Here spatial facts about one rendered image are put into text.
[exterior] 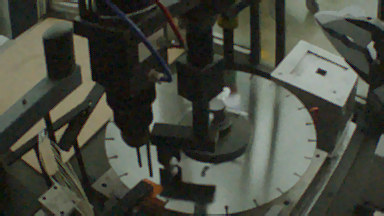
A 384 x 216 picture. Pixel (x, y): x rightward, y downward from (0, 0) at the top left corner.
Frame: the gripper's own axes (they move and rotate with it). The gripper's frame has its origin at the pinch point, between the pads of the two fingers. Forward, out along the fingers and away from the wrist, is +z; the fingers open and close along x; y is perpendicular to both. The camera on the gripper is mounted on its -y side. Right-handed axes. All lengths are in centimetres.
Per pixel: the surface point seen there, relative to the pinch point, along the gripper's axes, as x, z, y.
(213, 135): -18.7, 12.1, -8.4
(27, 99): -13.1, 36.0, -24.1
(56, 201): -28, 29, -30
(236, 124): -25.5, 15.3, -0.9
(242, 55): -50, 44, 33
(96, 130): -46, 51, -7
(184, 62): -7.2, 14.2, -9.0
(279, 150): -26.7, 7.2, -0.2
